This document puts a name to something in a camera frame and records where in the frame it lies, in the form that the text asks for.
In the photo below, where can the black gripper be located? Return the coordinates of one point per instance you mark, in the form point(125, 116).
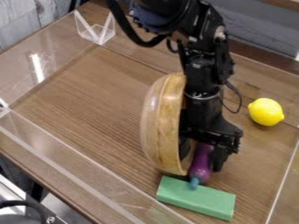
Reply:
point(203, 124)

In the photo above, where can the purple toy eggplant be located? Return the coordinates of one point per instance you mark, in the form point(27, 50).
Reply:
point(199, 171)

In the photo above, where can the brown wooden bowl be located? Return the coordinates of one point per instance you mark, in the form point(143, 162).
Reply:
point(161, 123)

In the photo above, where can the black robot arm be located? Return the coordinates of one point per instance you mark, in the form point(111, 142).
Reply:
point(191, 27)

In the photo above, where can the green rectangular sponge block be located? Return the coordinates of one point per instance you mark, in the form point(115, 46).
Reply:
point(203, 200)

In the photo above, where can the yellow lemon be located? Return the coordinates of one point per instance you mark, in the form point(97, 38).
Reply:
point(266, 112)

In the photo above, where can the clear acrylic tray wall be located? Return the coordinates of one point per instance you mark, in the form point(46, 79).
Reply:
point(79, 148)

